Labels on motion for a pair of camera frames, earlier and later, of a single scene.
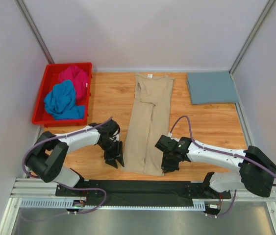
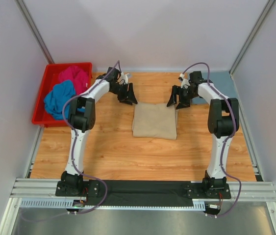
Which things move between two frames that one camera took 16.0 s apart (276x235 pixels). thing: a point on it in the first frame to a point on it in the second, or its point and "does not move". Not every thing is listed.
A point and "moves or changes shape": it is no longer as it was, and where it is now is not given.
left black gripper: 113,152 to 123,93
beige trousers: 149,120 moves or changes shape
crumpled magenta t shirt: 80,78 does not move
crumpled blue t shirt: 61,102 does not move
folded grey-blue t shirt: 212,87 does not move
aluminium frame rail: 26,187 does not move
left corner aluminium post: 34,31 does not move
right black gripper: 170,161 to 181,97
